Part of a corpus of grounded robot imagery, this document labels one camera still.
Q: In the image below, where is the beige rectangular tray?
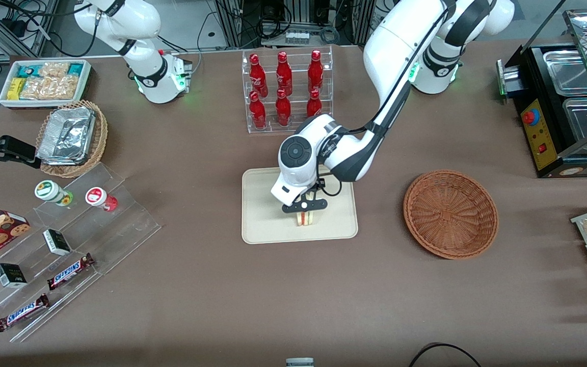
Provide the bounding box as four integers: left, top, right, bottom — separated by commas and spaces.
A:
242, 163, 359, 245

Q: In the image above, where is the light tan wicker basket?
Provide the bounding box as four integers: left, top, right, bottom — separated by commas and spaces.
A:
36, 100, 109, 178

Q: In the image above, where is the round brown wicker basket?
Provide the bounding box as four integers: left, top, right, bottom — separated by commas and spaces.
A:
403, 170, 499, 260

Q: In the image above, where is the white plastic snack bin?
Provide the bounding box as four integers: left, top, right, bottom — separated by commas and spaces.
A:
0, 59, 93, 109

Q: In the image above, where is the aluminium foil container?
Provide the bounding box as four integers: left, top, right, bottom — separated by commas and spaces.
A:
37, 107, 95, 166

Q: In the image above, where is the green lid yogurt cup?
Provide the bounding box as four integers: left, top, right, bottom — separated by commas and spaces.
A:
34, 180, 74, 206

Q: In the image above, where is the yellow snack packet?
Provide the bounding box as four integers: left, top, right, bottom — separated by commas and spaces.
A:
7, 77, 26, 101

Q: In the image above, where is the clear acrylic bottle rack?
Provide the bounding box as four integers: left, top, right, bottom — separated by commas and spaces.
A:
242, 45, 334, 134

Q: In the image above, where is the large clear cracker bag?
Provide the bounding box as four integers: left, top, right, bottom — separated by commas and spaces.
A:
19, 76, 80, 100

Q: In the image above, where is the red cola bottle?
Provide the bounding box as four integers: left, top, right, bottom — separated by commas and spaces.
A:
249, 53, 269, 98
276, 51, 293, 96
249, 91, 267, 129
275, 89, 292, 127
306, 89, 323, 119
308, 49, 324, 94

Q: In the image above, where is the small clear cracker bag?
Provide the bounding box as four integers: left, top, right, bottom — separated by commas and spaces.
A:
39, 62, 70, 78

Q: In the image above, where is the red lid yogurt cup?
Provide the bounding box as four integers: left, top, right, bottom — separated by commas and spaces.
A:
85, 187, 118, 212

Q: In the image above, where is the small black carton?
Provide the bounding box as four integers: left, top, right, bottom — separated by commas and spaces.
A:
0, 263, 28, 289
43, 229, 72, 256

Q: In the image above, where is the clear acrylic step display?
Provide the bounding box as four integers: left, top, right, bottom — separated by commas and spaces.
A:
0, 162, 162, 343

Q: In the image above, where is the Snickers chocolate bar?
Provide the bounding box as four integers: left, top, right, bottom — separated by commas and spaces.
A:
0, 294, 50, 332
47, 253, 95, 291

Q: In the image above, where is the black hot food display machine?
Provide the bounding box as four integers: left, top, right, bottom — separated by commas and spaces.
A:
496, 8, 587, 179

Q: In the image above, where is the black floor cable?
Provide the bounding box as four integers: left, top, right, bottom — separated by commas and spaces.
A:
408, 343, 483, 367

